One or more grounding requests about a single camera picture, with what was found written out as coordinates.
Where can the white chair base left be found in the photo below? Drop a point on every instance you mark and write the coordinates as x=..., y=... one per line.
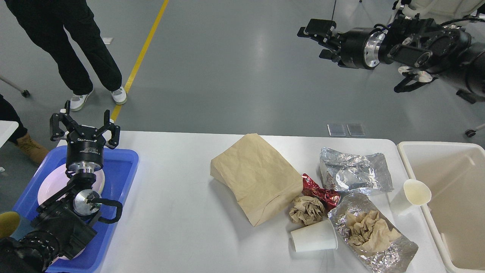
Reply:
x=24, y=92

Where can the flat aluminium foil sheet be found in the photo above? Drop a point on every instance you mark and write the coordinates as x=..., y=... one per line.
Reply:
x=369, y=174

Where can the brown paper bag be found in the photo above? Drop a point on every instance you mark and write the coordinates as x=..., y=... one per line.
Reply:
x=260, y=178

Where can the beige plastic bin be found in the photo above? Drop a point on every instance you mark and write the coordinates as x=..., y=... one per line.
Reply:
x=455, y=174

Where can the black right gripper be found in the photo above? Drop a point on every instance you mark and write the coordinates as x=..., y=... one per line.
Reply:
x=359, y=47

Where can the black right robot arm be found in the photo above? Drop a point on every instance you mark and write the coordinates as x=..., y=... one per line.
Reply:
x=425, y=50

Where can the white paper cup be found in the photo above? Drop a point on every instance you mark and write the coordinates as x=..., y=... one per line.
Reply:
x=315, y=237

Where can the metal floor plate right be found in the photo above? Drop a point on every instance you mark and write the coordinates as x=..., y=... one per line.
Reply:
x=356, y=129

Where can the metal floor plate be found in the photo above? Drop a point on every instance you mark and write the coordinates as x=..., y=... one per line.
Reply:
x=337, y=130
x=356, y=129

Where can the white side table left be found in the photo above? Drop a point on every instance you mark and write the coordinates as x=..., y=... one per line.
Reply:
x=6, y=130

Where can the white plastic spoon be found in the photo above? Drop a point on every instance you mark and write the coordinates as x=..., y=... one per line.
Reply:
x=410, y=197

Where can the pink mug dark inside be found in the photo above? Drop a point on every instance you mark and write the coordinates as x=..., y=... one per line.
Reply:
x=65, y=258

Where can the metal floor plate left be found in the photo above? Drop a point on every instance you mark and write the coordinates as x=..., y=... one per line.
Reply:
x=337, y=130

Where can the pink plate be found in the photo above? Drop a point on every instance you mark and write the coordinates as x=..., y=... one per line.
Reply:
x=57, y=180

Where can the person leg top left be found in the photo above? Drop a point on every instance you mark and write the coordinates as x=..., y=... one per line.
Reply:
x=50, y=24

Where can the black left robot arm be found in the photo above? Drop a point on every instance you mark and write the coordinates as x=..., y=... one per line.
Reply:
x=64, y=225

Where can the teal mug yellow inside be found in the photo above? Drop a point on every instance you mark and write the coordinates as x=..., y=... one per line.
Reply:
x=9, y=223

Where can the brown boot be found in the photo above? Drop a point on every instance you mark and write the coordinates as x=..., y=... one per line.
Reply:
x=20, y=137

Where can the red foil wrapper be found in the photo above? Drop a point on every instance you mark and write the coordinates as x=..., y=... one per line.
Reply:
x=329, y=198

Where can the crumpled brown paper ball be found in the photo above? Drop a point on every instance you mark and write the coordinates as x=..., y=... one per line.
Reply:
x=307, y=211

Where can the white office chair right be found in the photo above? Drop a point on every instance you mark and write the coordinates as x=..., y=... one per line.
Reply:
x=439, y=10

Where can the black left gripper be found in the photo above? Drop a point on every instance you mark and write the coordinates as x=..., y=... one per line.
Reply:
x=83, y=150

